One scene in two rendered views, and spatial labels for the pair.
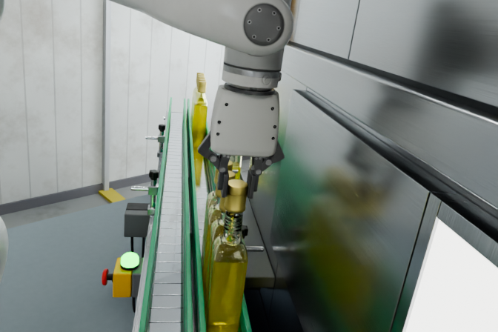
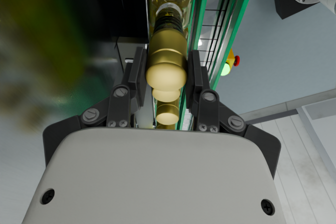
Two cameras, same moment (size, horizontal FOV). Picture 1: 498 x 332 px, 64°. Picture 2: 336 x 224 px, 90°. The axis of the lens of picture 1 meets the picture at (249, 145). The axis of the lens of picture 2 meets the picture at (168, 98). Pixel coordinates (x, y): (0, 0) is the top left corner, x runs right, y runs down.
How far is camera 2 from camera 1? 0.52 m
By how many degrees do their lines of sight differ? 22
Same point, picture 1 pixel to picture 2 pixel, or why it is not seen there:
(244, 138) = (162, 194)
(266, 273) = (124, 46)
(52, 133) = not seen: hidden behind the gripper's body
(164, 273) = (206, 50)
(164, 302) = (212, 16)
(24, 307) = (265, 57)
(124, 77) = not seen: hidden behind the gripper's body
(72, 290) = (238, 68)
